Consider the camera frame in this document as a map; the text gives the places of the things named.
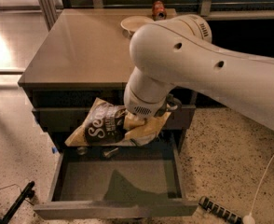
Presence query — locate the white bowl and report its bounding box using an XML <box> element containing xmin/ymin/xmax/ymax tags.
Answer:
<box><xmin>120</xmin><ymin>16</ymin><xmax>153</xmax><ymax>36</ymax></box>

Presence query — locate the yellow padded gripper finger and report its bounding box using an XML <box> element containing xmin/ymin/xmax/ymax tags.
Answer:
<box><xmin>124</xmin><ymin>112</ymin><xmax>171</xmax><ymax>140</ymax></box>

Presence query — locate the orange soda can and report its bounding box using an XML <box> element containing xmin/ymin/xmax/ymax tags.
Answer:
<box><xmin>152</xmin><ymin>1</ymin><xmax>167</xmax><ymax>21</ymax></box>

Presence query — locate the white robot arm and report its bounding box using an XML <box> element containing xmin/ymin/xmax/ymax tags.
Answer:
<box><xmin>124</xmin><ymin>15</ymin><xmax>274</xmax><ymax>131</ymax></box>

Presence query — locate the black stand leg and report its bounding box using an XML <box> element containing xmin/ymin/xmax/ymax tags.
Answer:
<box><xmin>0</xmin><ymin>181</ymin><xmax>35</xmax><ymax>224</ymax></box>

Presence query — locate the open grey middle drawer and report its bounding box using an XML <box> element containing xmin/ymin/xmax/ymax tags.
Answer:
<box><xmin>34</xmin><ymin>142</ymin><xmax>198</xmax><ymax>219</ymax></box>

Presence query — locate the white power cable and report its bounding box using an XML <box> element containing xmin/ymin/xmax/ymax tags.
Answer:
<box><xmin>242</xmin><ymin>137</ymin><xmax>274</xmax><ymax>224</ymax></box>

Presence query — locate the silver metal utensil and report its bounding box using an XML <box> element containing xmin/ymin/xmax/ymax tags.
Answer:
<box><xmin>103</xmin><ymin>147</ymin><xmax>120</xmax><ymax>159</ymax></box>

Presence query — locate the grey drawer cabinet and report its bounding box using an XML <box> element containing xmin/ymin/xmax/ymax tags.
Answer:
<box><xmin>17</xmin><ymin>7</ymin><xmax>202</xmax><ymax>156</ymax></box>

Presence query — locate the black power strip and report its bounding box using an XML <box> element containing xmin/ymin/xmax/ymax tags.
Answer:
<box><xmin>199</xmin><ymin>196</ymin><xmax>243</xmax><ymax>224</ymax></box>

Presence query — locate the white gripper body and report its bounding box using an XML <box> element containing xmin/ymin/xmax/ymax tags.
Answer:
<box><xmin>124</xmin><ymin>84</ymin><xmax>166</xmax><ymax>119</ymax></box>

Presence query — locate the small round metal cup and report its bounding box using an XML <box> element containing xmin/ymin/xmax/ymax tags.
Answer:
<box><xmin>76</xmin><ymin>147</ymin><xmax>88</xmax><ymax>156</ymax></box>

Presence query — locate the brown chip bag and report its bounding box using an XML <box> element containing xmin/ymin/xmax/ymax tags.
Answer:
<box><xmin>65</xmin><ymin>98</ymin><xmax>157</xmax><ymax>147</ymax></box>

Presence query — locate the grey top drawer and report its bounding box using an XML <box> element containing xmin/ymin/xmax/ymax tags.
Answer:
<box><xmin>33</xmin><ymin>105</ymin><xmax>196</xmax><ymax>133</ymax></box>

